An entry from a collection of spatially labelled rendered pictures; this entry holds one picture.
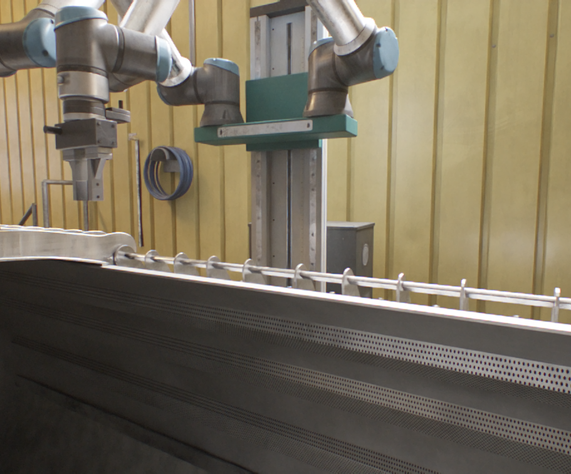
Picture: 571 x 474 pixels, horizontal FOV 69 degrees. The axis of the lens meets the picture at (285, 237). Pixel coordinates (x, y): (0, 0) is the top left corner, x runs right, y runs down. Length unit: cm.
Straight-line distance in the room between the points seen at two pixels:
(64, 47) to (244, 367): 80
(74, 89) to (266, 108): 107
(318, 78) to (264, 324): 99
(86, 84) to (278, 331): 59
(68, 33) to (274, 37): 120
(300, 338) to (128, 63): 64
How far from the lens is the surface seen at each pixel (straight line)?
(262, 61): 193
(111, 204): 401
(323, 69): 158
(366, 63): 147
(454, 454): 105
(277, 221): 186
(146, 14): 115
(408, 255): 247
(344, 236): 186
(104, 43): 92
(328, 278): 64
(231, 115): 176
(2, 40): 108
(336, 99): 156
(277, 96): 181
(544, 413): 89
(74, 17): 93
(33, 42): 103
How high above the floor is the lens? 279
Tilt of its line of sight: 5 degrees down
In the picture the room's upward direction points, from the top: straight up
